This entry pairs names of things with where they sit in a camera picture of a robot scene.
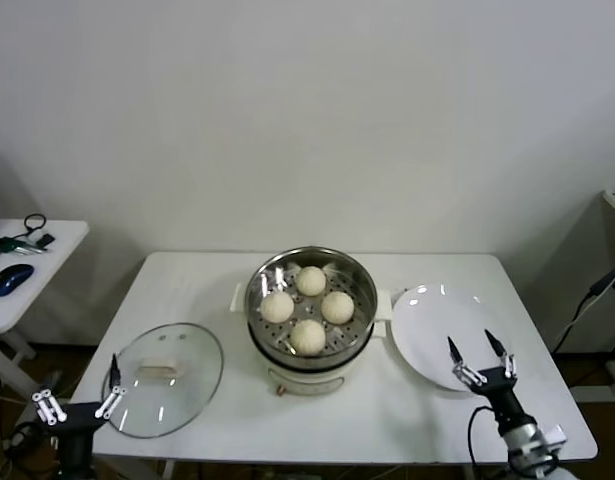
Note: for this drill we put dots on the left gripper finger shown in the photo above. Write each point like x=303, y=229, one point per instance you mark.
x=114, y=387
x=49, y=407

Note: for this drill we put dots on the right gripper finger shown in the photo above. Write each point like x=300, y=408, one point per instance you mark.
x=459, y=367
x=507, y=362

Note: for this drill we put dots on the white side table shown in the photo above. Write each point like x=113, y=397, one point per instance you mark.
x=62, y=260

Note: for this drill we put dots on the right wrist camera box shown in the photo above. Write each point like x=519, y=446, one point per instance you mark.
x=557, y=434

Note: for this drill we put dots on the white stand base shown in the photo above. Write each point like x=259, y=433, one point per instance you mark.
x=597, y=393

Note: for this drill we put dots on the white round plate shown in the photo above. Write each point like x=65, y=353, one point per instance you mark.
x=427, y=325

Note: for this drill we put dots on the small black device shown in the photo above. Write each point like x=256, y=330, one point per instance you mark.
x=46, y=240

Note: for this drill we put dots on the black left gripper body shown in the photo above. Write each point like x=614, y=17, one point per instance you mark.
x=79, y=417

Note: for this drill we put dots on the white steamed baozi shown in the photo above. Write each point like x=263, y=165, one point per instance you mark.
x=337, y=307
x=277, y=306
x=308, y=337
x=310, y=280

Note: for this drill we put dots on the blue computer mouse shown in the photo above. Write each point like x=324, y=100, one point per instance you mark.
x=11, y=279

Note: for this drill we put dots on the cream electric cooking pot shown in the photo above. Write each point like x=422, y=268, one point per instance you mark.
x=312, y=377

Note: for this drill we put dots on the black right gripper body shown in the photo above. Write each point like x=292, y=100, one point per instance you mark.
x=499, y=390

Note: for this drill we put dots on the stainless steel steamer basket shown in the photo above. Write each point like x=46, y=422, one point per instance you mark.
x=359, y=300

